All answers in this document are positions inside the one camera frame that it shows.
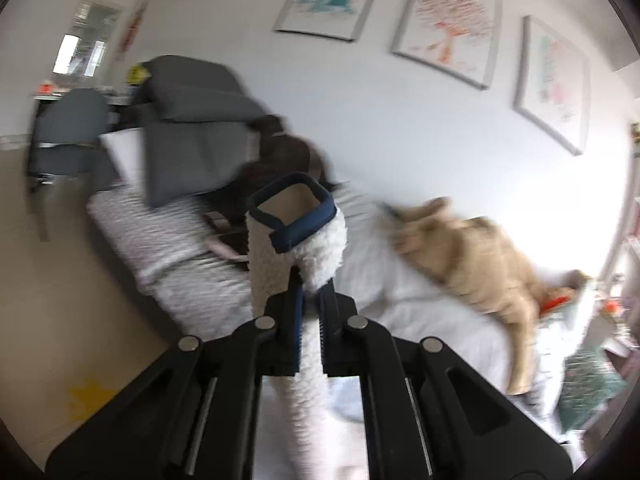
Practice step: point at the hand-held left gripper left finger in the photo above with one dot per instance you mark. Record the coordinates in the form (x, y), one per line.
(298, 332)

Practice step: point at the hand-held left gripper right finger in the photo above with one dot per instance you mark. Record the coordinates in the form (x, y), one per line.
(324, 340)

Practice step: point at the bed with grey checked sheet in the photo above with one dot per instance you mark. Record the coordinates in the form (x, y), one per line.
(165, 240)

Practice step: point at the tan fleece blanket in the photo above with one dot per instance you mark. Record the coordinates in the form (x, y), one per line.
(480, 260)

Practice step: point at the dark brown cloth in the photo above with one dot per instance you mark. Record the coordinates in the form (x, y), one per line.
(290, 152)

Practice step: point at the dark grey cushion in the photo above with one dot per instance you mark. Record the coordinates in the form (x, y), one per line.
(195, 87)
(190, 160)

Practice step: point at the plain white pillow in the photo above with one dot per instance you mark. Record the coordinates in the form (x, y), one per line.
(122, 152)

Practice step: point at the green pillow with branch pattern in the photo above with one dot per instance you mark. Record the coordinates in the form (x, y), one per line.
(587, 385)

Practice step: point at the desk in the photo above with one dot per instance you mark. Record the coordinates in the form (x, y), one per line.
(120, 97)

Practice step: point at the grey chair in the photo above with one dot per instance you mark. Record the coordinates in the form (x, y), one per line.
(70, 130)

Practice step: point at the framed picture with red tree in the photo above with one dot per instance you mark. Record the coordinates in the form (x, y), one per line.
(447, 30)

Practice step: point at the framed picture with pastel drawing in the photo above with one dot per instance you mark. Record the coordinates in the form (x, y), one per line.
(555, 85)

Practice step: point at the red wall ornament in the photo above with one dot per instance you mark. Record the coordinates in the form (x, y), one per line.
(132, 27)

